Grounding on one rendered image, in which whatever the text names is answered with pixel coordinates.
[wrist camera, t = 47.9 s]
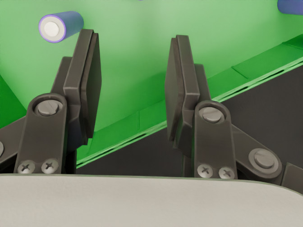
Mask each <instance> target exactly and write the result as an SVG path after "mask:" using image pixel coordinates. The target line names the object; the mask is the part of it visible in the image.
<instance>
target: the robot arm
mask: <svg viewBox="0 0 303 227"><path fill-rule="evenodd" d="M101 82H102V78H101V59H100V47H99V35H98V33H94V30H93V29H81V30H80V33H79V36H78V40H77V43H76V46H75V50H74V53H73V56H72V57H68V56H64V57H62V60H61V62H60V65H59V68H58V71H57V74H56V77H55V80H54V83H53V86H52V88H51V91H50V93H44V94H41V95H38V96H37V97H35V98H33V99H32V100H31V101H30V103H29V105H28V109H27V113H26V116H24V117H22V118H20V119H18V120H16V121H14V122H12V123H10V124H9V125H7V126H5V127H3V128H1V129H0V227H303V169H302V168H300V167H297V166H295V165H293V164H291V163H288V162H287V163H286V164H284V163H282V162H281V161H280V159H279V157H278V156H277V155H276V154H275V153H274V152H273V151H271V150H270V149H268V148H267V147H265V146H264V145H263V144H261V143H260V142H258V141H257V140H255V139H253V138H252V137H251V136H249V135H248V134H246V133H245V132H243V131H242V130H240V129H239V128H237V127H236V126H234V125H233V124H231V116H230V112H229V110H228V109H227V108H226V107H225V106H224V105H223V104H221V103H219V102H217V101H213V100H211V94H210V90H209V86H208V82H207V77H206V73H205V69H204V66H203V64H194V61H193V55H192V51H191V45H190V41H189V36H187V35H176V38H171V43H170V51H169V57H168V64H167V70H166V76H165V106H166V119H167V132H168V141H172V145H173V148H177V149H179V150H180V151H181V152H182V164H181V177H155V176H121V175H82V174H76V165H77V148H79V147H80V146H82V145H87V143H88V139H89V138H93V133H94V128H95V122H96V115H97V109H98V103H99V98H100V92H101Z"/></svg>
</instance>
